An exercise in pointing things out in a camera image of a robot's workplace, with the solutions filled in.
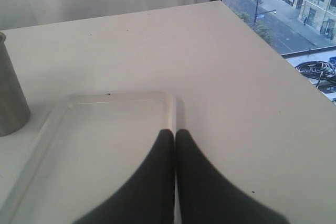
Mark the stainless steel cup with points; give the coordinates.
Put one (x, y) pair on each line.
(15, 111)

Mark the clear plastic tray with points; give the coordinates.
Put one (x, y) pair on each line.
(88, 147)

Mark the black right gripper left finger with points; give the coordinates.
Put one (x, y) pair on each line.
(148, 195)

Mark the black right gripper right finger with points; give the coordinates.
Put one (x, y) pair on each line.
(206, 196)

